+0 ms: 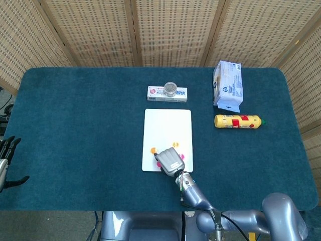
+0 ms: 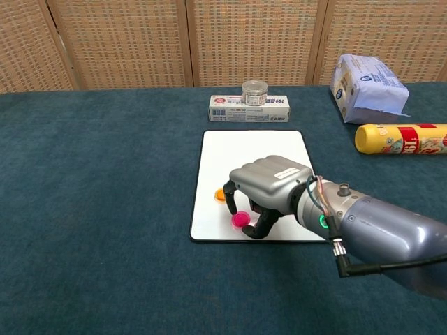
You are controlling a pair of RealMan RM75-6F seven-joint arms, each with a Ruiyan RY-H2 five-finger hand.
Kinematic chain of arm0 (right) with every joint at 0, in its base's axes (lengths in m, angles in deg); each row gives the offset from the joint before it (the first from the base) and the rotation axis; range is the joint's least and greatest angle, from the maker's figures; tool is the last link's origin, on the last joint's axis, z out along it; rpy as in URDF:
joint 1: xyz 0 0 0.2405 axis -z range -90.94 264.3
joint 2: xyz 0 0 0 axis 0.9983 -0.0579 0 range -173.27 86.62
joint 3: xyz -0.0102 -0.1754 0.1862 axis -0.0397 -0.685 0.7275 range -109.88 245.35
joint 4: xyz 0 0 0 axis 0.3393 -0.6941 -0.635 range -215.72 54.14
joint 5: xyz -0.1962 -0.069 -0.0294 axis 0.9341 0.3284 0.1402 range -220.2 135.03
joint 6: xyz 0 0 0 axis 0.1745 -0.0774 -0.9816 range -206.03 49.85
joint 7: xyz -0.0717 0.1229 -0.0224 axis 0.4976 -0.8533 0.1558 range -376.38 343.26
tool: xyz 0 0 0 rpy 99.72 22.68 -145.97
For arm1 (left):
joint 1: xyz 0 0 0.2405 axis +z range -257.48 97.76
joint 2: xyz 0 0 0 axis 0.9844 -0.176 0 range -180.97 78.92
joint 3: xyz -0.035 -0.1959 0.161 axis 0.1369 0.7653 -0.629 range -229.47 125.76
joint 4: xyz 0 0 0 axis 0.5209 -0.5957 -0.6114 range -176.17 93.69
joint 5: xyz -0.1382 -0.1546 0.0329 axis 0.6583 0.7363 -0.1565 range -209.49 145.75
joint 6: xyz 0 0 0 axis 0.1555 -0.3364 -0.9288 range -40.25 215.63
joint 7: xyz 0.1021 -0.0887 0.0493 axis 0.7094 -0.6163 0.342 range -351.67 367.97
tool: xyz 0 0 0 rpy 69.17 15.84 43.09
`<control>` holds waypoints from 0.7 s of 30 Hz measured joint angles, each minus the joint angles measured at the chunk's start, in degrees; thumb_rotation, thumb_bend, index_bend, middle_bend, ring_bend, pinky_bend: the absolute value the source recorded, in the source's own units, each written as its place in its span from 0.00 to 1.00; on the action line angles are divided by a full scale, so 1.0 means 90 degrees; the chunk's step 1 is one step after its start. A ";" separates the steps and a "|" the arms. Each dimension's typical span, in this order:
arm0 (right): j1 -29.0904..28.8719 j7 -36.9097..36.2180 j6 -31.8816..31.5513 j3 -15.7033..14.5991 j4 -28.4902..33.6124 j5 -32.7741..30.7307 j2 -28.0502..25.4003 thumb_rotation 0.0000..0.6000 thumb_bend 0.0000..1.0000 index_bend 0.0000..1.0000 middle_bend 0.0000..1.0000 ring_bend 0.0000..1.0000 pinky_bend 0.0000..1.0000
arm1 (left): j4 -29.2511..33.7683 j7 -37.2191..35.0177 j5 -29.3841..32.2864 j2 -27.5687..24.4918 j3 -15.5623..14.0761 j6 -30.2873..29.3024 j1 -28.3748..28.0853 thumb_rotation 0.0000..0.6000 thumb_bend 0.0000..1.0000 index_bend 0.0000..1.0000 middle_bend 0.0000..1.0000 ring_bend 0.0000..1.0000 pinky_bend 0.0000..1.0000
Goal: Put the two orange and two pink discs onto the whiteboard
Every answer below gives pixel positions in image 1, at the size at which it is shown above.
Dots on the white rectangular board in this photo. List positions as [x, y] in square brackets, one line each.
[168, 125]

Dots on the teal table mat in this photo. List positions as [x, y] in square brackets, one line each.
[75, 150]

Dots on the white and blue package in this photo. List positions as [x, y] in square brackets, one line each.
[228, 88]

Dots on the round yellow magnet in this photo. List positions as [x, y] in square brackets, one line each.
[153, 150]
[175, 144]

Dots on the plain round red magnet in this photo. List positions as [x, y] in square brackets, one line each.
[183, 156]

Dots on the red magnet with white mark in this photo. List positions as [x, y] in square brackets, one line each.
[158, 164]

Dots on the white toothpaste box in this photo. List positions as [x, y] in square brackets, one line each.
[155, 97]

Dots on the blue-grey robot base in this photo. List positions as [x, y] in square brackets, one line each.
[145, 226]

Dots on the yellow bottle with red label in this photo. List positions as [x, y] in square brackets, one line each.
[225, 121]

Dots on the clear round plastic jar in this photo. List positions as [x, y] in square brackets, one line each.
[170, 88]

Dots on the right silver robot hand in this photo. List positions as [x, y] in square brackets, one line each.
[170, 160]

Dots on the woven bamboo screen panel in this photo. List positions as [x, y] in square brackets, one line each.
[173, 30]
[22, 37]
[92, 30]
[308, 82]
[255, 30]

